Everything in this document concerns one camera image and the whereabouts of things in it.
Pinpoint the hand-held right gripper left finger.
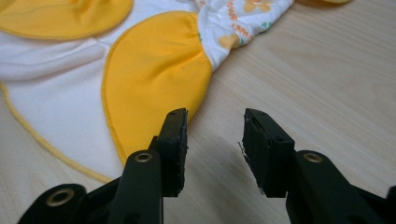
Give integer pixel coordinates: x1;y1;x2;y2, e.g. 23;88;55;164
106;107;189;224

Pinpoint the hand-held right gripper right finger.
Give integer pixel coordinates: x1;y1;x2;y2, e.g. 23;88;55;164
242;107;379;224

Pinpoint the white and yellow baby garment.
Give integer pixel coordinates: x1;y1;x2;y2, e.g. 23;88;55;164
0;0;295;184

